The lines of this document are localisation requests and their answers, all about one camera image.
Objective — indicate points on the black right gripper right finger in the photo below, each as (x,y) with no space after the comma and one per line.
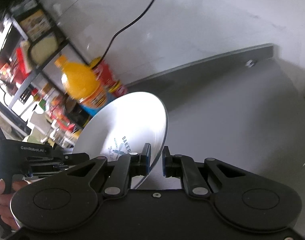
(184,168)

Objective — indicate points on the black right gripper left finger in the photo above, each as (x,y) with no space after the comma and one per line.
(121,172)

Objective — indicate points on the white plate Bakery print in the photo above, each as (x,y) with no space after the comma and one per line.
(124,126)

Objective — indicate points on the person's left hand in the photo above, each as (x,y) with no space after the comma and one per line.
(5,211)

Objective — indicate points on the orange juice bottle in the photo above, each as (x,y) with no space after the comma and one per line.
(82,85)

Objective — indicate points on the red labelled can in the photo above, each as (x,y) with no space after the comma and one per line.
(106,76)

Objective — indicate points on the small white clip on counter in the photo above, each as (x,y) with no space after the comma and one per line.
(250,63)

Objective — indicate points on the black wire shelf rack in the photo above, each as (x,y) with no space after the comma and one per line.
(30,40)

